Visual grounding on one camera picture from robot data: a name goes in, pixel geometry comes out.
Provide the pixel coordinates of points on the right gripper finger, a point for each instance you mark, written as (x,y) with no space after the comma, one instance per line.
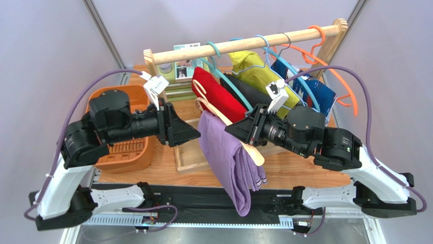
(245,130)
(255,115)

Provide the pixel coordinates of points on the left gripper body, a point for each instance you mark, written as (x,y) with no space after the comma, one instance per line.
(150,126)

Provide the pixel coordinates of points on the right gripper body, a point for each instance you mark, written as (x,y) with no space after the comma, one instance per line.
(256,126)

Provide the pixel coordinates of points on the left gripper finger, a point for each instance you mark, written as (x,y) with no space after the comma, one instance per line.
(180,132)
(171,119)

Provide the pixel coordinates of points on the beige wooden hanger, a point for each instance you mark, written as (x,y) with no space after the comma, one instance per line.
(201,101)

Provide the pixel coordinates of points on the purple trousers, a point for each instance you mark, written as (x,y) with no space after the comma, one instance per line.
(230,163)

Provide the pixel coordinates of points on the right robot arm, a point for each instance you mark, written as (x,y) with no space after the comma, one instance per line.
(374,189)

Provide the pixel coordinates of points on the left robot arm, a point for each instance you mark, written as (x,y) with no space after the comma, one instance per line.
(64,203)

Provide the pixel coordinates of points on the blue plastic hanger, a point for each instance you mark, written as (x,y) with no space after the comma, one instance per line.
(294,72)

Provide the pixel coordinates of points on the teal plastic hanger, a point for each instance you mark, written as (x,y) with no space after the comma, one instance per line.
(215,71)

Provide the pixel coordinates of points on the orange plastic hanger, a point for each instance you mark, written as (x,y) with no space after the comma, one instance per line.
(311,59)

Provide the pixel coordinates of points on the black garment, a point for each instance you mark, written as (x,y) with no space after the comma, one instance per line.
(253,95)

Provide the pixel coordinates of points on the wooden clothes rack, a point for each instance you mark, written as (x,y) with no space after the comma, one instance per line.
(151,60)

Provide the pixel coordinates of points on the red garment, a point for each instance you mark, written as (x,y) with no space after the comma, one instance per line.
(218,96)

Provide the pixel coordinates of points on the yellow-green garment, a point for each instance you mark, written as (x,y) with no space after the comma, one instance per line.
(249,67)

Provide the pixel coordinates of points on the green box with jar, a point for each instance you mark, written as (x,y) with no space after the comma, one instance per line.
(179,74)

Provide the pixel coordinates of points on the blue patterned garment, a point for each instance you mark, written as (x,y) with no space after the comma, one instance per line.
(325,96)

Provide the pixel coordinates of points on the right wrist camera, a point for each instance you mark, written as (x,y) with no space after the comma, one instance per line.
(278,94)

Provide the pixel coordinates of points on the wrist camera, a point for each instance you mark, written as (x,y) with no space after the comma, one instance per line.
(154,86)
(278,94)

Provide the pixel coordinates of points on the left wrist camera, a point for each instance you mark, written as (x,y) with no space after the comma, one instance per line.
(154,86)

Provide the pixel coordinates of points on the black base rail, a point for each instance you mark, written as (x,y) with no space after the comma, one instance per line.
(201,205)

